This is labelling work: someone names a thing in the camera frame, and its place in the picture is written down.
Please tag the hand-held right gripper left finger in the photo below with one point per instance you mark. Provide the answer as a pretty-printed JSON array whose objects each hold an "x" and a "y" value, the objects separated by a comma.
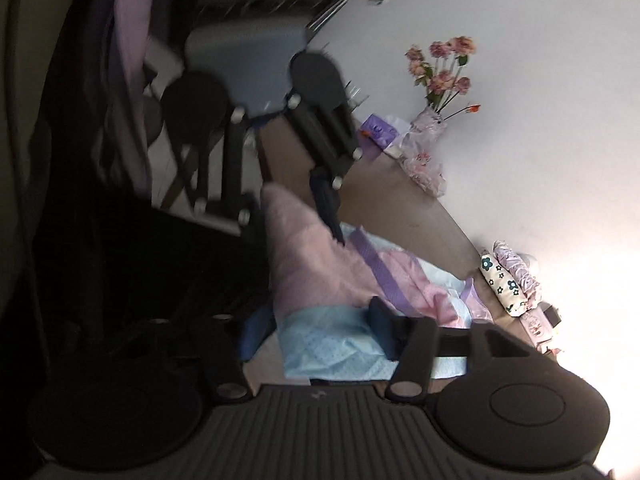
[{"x": 255, "y": 334}]

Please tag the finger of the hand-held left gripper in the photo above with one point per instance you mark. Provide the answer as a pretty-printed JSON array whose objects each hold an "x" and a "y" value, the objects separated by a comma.
[
  {"x": 235, "y": 170},
  {"x": 327, "y": 200}
]

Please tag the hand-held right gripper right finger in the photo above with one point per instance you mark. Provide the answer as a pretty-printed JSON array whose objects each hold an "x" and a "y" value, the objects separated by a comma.
[{"x": 382, "y": 327}]

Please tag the pink blue mesh garment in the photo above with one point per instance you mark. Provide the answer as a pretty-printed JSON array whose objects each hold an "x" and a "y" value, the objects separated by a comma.
[{"x": 310, "y": 270}]

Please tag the purple tissue pack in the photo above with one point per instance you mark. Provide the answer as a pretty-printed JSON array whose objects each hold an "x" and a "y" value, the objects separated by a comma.
[{"x": 377, "y": 130}]

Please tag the clear printed plastic bag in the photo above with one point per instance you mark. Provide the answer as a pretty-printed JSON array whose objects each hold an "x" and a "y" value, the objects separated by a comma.
[{"x": 422, "y": 165}]

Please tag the clear glass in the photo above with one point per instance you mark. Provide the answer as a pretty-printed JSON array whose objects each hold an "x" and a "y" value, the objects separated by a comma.
[{"x": 356, "y": 95}]

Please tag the white floral folded cloth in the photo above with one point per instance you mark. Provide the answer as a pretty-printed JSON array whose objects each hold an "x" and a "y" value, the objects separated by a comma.
[{"x": 500, "y": 285}]

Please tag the patterned flower vase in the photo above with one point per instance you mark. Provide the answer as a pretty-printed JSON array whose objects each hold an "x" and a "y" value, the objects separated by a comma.
[{"x": 427, "y": 122}]

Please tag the purple patterned folded cloth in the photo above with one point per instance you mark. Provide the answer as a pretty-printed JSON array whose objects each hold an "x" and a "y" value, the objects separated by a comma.
[{"x": 522, "y": 275}]

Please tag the pink patterned pouch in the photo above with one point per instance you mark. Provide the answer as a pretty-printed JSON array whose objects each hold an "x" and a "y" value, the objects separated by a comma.
[{"x": 537, "y": 327}]

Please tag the white round device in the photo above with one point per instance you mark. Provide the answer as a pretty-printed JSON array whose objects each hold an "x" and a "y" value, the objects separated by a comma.
[{"x": 530, "y": 260}]

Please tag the artificial pink flowers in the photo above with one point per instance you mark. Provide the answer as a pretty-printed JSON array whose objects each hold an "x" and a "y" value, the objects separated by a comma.
[{"x": 442, "y": 80}]

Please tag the small black box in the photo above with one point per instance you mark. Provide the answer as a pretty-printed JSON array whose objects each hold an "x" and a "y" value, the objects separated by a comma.
[{"x": 552, "y": 316}]

